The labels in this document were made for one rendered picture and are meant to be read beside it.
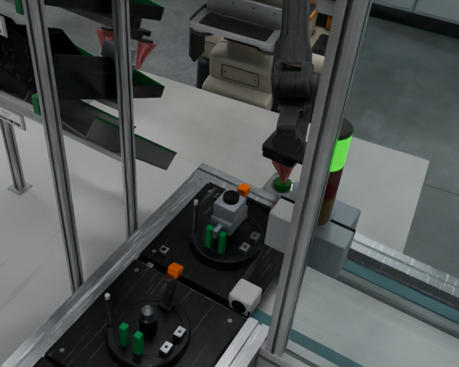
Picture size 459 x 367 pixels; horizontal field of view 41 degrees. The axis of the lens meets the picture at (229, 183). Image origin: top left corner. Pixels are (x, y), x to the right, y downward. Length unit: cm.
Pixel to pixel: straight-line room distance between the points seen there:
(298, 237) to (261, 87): 108
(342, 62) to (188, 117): 105
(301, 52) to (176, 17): 285
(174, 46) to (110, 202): 233
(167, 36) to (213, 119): 214
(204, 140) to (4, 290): 63
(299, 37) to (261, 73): 70
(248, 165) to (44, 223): 51
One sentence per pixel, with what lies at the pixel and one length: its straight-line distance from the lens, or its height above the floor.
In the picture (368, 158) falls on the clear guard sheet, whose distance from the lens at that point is 73.
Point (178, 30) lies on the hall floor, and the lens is 383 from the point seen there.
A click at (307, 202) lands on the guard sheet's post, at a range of 80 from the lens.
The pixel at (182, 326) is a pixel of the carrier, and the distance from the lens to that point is 105.
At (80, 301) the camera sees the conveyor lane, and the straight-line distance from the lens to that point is 114.
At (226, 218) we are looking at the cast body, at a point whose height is 106.
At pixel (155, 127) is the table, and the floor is 86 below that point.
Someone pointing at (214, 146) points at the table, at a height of 86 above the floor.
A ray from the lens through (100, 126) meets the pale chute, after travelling 110.
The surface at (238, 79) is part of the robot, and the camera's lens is 190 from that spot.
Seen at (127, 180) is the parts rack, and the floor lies 106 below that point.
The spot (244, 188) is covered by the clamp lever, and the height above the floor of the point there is 108.
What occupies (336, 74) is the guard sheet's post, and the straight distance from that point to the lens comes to 68.
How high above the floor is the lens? 186
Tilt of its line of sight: 43 degrees down
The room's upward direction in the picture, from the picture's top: 6 degrees clockwise
